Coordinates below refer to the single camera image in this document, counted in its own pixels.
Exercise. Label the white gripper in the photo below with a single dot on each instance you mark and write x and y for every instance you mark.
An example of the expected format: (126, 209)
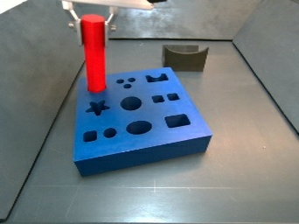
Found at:
(135, 4)

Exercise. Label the red hexagon prism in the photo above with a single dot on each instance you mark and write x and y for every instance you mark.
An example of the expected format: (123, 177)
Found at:
(94, 41)

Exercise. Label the blue shape sorting board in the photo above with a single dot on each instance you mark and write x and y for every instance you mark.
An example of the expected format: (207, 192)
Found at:
(141, 121)

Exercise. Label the black curved holder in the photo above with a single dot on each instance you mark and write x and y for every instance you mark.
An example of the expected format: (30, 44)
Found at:
(185, 58)

